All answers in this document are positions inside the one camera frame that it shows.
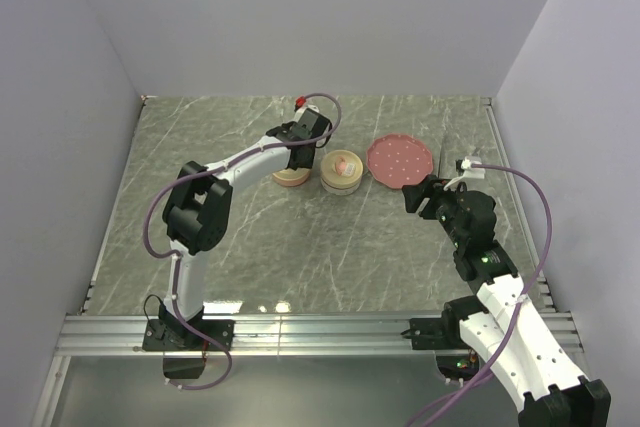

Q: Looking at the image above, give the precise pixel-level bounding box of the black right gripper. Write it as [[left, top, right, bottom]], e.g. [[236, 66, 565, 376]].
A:
[[400, 174, 471, 248]]

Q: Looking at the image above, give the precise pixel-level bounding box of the cream lid with label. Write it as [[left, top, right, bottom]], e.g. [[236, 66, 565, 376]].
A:
[[320, 150, 364, 187]]

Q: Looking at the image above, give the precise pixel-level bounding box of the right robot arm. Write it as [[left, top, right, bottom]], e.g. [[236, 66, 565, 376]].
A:
[[402, 175, 611, 426]]

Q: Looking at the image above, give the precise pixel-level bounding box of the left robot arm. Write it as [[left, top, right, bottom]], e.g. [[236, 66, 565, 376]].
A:
[[162, 107, 333, 349]]

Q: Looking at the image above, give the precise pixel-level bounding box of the pink bowl white inside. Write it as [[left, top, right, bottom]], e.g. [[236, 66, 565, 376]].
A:
[[273, 177, 308, 188]]

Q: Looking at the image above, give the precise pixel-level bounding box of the steel bowl red band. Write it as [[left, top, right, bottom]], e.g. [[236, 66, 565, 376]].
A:
[[321, 178, 361, 196]]

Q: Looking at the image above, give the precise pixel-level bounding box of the pink octagonal plate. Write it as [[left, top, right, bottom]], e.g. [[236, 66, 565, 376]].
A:
[[366, 133, 434, 190]]

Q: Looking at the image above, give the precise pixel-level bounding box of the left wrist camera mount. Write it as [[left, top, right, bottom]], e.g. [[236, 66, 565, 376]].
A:
[[293, 96, 320, 121]]

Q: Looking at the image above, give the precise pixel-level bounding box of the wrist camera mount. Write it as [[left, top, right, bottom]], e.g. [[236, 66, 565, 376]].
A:
[[444, 156, 486, 191], [293, 96, 320, 121]]

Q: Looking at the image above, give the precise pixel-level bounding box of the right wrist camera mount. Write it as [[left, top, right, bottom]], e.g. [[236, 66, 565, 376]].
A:
[[444, 156, 486, 191]]

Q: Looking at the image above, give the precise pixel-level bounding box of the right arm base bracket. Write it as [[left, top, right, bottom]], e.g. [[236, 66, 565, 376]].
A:
[[401, 318, 468, 351]]

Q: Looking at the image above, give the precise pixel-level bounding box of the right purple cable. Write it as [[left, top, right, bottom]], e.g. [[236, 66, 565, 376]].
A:
[[399, 160, 553, 427]]

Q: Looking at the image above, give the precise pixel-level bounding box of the aluminium front rail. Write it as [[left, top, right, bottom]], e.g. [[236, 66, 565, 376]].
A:
[[54, 312, 439, 358]]

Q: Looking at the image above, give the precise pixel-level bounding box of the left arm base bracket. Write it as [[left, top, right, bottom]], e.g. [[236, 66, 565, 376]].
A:
[[142, 294, 235, 386]]

